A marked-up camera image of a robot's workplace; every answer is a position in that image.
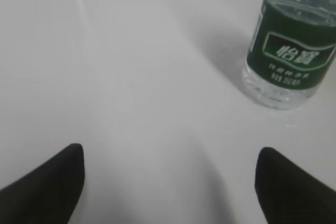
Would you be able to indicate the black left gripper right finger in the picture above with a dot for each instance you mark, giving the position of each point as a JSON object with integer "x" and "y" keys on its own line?
{"x": 288, "y": 194}

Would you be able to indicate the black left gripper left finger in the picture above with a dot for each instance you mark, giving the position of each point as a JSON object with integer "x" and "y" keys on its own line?
{"x": 49, "y": 193}

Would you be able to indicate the clear green-label water bottle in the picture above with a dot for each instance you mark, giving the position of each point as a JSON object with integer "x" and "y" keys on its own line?
{"x": 291, "y": 51}

